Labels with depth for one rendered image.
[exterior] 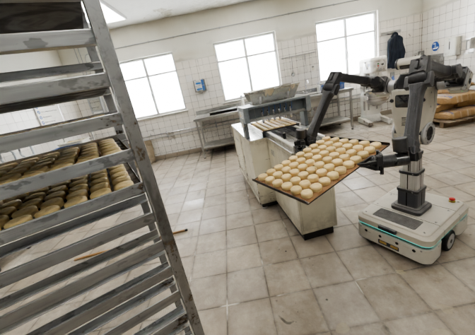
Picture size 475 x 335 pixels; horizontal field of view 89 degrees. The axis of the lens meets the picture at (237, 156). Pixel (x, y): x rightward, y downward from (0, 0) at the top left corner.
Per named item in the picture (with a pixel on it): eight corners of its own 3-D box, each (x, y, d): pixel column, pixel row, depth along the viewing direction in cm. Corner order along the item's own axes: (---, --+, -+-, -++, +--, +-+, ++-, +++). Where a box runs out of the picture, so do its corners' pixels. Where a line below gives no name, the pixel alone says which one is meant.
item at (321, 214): (276, 207, 278) (264, 131, 252) (305, 199, 282) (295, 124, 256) (302, 243, 212) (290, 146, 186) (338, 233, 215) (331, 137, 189)
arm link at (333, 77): (338, 68, 150) (325, 69, 158) (333, 91, 154) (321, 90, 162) (381, 76, 171) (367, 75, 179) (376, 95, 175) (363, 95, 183)
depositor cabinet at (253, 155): (241, 174, 397) (231, 124, 372) (282, 164, 405) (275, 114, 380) (261, 211, 276) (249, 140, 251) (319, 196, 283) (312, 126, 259)
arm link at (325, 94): (342, 86, 155) (328, 85, 164) (336, 82, 152) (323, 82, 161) (315, 148, 161) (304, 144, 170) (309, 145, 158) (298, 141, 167)
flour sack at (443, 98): (447, 106, 410) (447, 96, 405) (425, 104, 450) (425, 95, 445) (484, 97, 416) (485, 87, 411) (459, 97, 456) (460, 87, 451)
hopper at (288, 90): (244, 105, 271) (242, 92, 267) (291, 95, 277) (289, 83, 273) (249, 107, 244) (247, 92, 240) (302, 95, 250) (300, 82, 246)
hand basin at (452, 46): (457, 93, 489) (462, 35, 458) (439, 97, 489) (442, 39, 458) (420, 92, 584) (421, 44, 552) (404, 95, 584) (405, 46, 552)
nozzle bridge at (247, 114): (242, 136, 282) (237, 107, 272) (300, 122, 290) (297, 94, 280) (248, 141, 251) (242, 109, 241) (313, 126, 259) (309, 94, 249)
